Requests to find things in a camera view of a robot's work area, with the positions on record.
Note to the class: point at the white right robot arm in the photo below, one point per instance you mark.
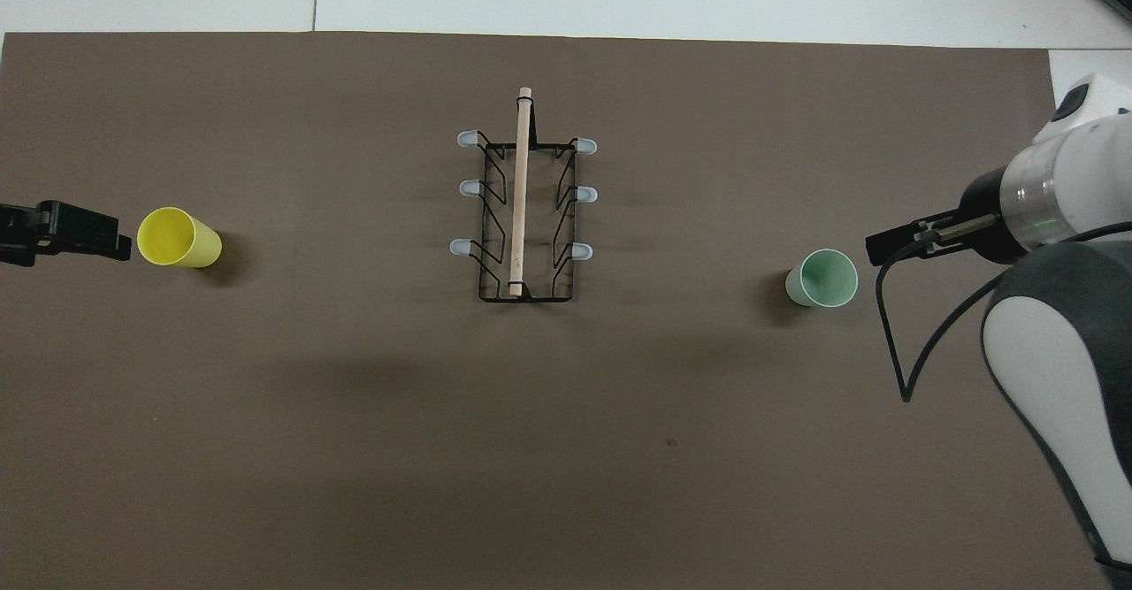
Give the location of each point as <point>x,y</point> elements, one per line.
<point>1079,183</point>

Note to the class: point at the brown table mat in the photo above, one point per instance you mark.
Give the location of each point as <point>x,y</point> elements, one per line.
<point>265,440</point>

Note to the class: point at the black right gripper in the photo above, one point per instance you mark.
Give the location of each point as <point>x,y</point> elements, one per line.
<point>989,218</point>

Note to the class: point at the yellow plastic cup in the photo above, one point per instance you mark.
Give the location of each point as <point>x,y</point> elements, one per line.
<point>177,238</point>

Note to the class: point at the light green plastic cup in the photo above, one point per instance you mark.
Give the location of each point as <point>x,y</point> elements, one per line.
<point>822,279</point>

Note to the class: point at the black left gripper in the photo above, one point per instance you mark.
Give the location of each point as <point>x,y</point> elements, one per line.
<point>13,232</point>

